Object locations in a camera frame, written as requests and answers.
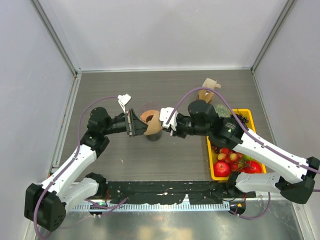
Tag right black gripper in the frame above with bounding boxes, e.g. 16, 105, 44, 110
163, 113, 211, 139

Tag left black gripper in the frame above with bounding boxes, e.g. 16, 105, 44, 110
102, 108, 155, 136

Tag round wooden dripper stand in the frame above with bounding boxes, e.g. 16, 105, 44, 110
140, 110, 161, 126

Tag brown paper coffee filter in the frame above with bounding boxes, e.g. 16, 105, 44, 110
144, 111, 163, 136

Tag glass coffee carafe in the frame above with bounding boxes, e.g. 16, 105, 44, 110
145, 131, 162, 142

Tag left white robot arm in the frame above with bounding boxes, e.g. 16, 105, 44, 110
24, 107, 148, 232

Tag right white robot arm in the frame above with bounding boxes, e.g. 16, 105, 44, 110
160, 100, 320, 204

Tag coffee filter paper pack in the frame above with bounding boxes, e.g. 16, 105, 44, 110
198, 78, 221, 103

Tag red grape bunch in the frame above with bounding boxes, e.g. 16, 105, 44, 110
210, 144, 221, 154

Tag green netted melon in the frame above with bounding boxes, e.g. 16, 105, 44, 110
213, 104, 231, 118

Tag yellow plastic fruit tray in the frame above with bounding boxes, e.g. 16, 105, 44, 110
206, 108, 267, 182

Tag red apple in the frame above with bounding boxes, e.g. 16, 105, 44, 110
241, 160, 262, 174
213, 161, 231, 178

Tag dark purple grape bunch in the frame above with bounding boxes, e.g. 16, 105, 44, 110
235, 114, 249, 125

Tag light green apple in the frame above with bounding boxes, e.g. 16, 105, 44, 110
242, 155, 255, 161

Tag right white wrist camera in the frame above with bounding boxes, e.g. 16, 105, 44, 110
159, 107, 178, 131

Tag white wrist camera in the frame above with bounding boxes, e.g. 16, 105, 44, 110
117, 93, 132, 113
159, 107, 178, 131

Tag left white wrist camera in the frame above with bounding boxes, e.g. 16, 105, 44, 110
117, 93, 132, 113

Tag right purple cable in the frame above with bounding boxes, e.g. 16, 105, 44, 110
165, 86, 320, 220

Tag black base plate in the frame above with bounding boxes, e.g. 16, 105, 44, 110
101, 180, 256, 205

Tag white slotted cable duct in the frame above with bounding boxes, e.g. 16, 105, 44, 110
71, 200, 230, 213

